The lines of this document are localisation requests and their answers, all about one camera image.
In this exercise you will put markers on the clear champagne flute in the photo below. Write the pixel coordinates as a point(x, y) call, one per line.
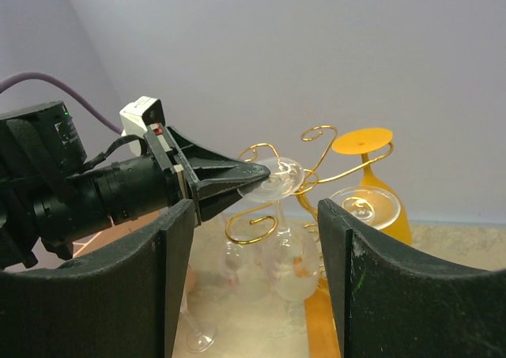
point(202, 335)
point(373, 206)

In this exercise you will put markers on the clear wine glass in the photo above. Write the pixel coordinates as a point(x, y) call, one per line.
point(241, 267)
point(290, 255)

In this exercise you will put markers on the gold wire wine glass rack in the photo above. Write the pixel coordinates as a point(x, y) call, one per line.
point(311, 180)

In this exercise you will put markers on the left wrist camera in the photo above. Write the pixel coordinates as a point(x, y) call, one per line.
point(137, 116)

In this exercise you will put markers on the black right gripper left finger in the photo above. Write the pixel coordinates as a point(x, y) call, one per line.
point(121, 300)

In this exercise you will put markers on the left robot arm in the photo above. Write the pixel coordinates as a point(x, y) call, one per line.
point(52, 193)

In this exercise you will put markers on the wooden rack base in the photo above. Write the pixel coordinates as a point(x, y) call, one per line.
point(321, 330)

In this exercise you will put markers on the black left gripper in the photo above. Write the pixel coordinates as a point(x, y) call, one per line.
point(184, 161)

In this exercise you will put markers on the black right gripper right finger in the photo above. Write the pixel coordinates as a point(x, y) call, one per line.
point(392, 300)

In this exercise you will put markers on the yellow plastic goblet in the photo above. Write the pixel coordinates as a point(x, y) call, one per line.
point(362, 142)

